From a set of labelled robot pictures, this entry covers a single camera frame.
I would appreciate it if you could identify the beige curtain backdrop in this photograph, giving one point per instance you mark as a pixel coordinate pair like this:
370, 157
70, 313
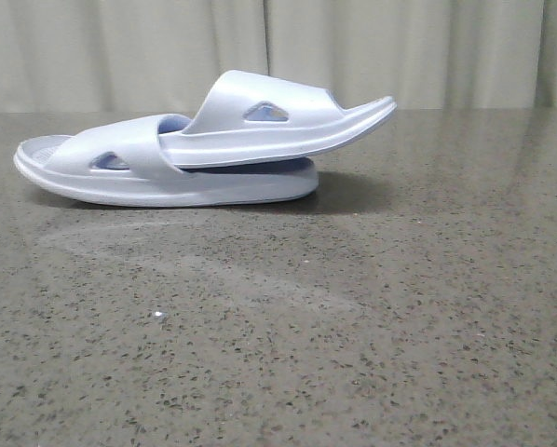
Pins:
89, 56

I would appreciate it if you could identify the light blue slipper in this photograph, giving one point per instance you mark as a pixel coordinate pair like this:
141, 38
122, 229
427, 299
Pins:
254, 118
126, 164

